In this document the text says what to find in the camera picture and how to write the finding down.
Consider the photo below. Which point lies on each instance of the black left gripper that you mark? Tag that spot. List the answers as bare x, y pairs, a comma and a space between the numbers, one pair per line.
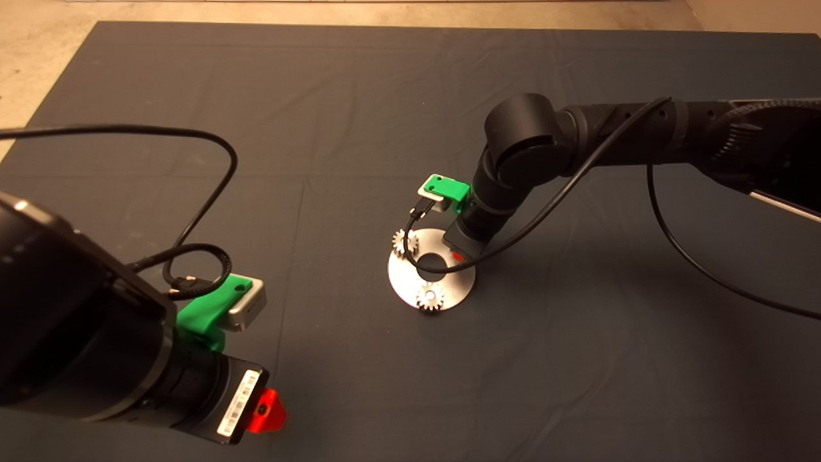
215, 401

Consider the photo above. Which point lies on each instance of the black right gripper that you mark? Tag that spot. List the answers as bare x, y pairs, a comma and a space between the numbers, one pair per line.
468, 234

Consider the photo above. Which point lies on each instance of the steel planetary gear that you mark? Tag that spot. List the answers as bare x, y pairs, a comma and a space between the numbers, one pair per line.
431, 296
401, 244

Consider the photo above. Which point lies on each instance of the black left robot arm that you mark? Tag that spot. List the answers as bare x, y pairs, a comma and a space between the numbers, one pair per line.
64, 308

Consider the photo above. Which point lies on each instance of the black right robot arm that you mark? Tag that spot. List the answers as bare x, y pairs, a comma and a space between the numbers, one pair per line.
532, 135

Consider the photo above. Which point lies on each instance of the round metal carrier plate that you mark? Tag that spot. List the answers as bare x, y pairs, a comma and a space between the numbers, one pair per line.
404, 282

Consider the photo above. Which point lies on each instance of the dark grey table cloth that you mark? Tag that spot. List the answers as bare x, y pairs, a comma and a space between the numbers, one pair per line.
385, 96

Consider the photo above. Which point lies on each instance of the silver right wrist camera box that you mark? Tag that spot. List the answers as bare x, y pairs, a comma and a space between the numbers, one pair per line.
433, 197

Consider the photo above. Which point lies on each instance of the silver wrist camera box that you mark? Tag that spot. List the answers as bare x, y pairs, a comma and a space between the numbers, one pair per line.
247, 309
433, 197

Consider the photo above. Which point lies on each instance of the green right camera mount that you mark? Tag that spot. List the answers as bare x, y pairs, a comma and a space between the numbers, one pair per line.
449, 189

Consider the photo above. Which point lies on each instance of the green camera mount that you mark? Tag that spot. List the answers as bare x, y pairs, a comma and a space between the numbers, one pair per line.
449, 189
205, 314

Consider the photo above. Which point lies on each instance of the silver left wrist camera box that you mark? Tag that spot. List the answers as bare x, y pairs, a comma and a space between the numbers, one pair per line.
247, 309

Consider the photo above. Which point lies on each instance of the green left camera mount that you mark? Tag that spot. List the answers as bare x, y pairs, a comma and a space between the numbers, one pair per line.
205, 314

